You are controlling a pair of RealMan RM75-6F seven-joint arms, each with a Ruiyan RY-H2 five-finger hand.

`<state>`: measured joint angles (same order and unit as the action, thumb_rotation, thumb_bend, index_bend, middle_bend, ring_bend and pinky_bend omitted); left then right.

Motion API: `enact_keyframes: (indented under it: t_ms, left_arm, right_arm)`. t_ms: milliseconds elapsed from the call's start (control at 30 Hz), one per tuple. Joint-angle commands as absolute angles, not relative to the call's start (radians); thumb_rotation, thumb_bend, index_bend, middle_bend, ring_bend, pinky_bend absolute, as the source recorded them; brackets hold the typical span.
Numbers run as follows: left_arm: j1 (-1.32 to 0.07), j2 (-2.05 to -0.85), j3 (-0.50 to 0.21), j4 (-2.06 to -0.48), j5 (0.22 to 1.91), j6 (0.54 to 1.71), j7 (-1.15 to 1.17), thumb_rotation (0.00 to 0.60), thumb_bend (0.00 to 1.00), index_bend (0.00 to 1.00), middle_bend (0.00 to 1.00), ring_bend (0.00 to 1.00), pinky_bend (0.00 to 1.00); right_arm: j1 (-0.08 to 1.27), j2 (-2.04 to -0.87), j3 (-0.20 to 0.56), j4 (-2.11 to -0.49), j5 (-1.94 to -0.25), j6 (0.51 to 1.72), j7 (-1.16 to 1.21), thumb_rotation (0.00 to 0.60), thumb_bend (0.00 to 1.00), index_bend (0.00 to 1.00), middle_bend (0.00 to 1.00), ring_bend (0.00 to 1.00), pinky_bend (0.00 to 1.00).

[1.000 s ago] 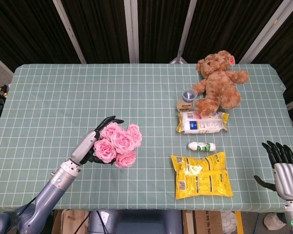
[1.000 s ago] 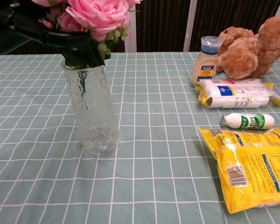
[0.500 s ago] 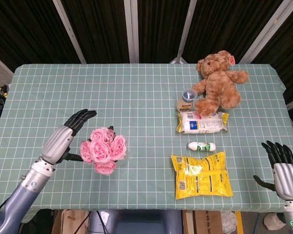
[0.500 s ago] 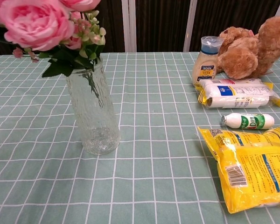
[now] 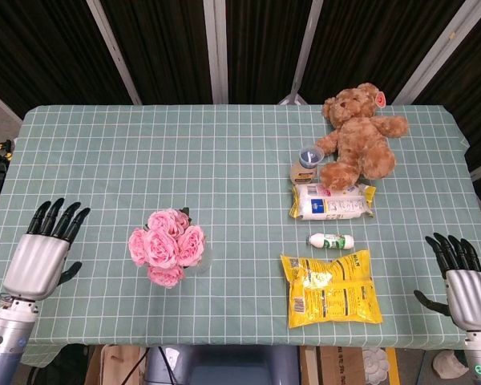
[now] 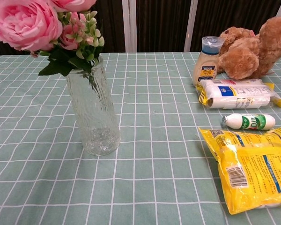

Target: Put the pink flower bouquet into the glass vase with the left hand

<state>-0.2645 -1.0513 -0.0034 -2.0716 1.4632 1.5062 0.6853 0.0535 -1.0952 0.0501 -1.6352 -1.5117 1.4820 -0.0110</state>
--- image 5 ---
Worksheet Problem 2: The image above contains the small white green bottle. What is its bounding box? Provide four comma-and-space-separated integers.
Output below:
306, 232, 354, 251

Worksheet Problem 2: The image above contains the wooden board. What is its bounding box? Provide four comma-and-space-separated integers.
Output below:
83, 344, 142, 385

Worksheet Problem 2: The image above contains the pink rose bouquet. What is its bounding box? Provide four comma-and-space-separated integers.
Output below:
128, 207, 207, 289

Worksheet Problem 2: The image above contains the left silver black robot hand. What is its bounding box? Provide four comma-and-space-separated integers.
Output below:
2, 197, 91, 302

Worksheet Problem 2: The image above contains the brown cardboard box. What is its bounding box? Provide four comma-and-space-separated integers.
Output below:
319, 346, 366, 385

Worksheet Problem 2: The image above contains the brown teddy bear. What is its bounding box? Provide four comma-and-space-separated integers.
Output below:
313, 82, 410, 191

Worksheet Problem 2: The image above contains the green grid-patterned table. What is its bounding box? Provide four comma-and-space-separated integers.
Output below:
0, 104, 481, 368

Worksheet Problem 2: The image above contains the white wet wipes pack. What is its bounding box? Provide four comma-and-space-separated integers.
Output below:
290, 182, 377, 221

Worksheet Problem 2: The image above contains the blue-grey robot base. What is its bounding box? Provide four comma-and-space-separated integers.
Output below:
144, 345, 301, 385

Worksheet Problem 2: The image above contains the white plastic bag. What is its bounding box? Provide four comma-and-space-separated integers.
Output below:
362, 346, 390, 384

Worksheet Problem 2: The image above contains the cream bottle with blue cap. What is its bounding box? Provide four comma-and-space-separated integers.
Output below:
289, 145, 325, 184

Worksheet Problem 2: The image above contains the yellow chip bag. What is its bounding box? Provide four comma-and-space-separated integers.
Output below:
280, 249, 384, 330

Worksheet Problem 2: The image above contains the white crumpled object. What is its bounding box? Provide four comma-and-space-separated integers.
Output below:
431, 351, 470, 379

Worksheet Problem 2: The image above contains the clear glass cup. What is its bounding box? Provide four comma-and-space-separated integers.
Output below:
184, 242, 214, 276

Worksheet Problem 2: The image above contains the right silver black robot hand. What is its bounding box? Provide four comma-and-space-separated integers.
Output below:
413, 232, 481, 332

